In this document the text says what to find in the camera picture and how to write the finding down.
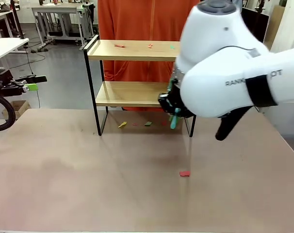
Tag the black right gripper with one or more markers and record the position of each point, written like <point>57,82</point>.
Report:
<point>177,103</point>

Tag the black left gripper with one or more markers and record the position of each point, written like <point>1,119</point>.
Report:
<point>5,81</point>

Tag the teal microfiber duster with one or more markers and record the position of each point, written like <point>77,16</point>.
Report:
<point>173,123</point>

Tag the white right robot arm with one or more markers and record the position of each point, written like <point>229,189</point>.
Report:
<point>210,48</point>

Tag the cardboard box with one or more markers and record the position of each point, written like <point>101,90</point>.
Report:
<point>18,106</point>

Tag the yellow paper scrap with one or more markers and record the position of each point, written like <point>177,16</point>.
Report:
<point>122,125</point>

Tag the person in orange jacket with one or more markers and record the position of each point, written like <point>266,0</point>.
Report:
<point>137,19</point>

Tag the black monitor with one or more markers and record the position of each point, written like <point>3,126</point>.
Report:
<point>256,24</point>

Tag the cardboard panel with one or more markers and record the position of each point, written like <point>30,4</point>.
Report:
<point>275,24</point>

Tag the black post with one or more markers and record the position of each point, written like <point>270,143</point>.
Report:
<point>17,21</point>

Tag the black frame wooden shelf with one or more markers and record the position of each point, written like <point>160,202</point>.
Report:
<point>137,51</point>

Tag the white desk with frame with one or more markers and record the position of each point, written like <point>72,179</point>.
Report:
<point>54,9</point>

